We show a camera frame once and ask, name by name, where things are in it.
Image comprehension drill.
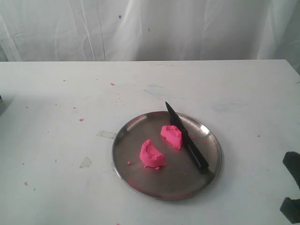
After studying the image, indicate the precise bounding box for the black serrated knife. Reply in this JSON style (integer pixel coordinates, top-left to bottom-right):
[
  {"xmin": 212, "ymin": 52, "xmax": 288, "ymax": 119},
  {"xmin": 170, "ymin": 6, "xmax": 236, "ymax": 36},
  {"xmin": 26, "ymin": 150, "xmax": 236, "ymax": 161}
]
[{"xmin": 165, "ymin": 101, "xmax": 209, "ymax": 171}]

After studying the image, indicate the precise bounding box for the round steel plate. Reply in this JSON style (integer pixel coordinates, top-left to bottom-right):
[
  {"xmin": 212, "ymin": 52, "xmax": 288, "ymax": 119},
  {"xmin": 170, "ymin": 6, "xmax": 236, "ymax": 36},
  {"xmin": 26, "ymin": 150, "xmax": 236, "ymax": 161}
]
[{"xmin": 112, "ymin": 111, "xmax": 223, "ymax": 200}]

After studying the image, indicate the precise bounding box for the clear tape piece upper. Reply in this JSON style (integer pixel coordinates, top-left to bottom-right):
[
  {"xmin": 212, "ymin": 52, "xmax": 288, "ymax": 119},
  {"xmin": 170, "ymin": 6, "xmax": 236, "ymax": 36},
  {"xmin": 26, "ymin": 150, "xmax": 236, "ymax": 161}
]
[{"xmin": 97, "ymin": 131, "xmax": 116, "ymax": 139}]

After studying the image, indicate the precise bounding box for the clear tape piece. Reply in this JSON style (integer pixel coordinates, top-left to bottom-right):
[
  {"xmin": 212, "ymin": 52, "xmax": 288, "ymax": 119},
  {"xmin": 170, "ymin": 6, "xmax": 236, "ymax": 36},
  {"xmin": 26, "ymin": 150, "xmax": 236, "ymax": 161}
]
[
  {"xmin": 97, "ymin": 131, "xmax": 116, "ymax": 139},
  {"xmin": 79, "ymin": 157, "xmax": 92, "ymax": 169}
]

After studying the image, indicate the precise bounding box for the clear tape piece lower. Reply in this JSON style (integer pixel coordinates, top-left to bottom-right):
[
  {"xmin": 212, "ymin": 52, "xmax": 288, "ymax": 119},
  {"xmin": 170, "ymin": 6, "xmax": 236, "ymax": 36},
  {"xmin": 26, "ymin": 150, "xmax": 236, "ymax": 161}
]
[{"xmin": 79, "ymin": 157, "xmax": 92, "ymax": 169}]

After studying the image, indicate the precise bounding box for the white backdrop curtain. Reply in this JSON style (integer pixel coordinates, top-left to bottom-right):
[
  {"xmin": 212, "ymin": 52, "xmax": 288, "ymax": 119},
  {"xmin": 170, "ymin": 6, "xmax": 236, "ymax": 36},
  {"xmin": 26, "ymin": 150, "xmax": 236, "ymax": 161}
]
[{"xmin": 0, "ymin": 0, "xmax": 300, "ymax": 61}]

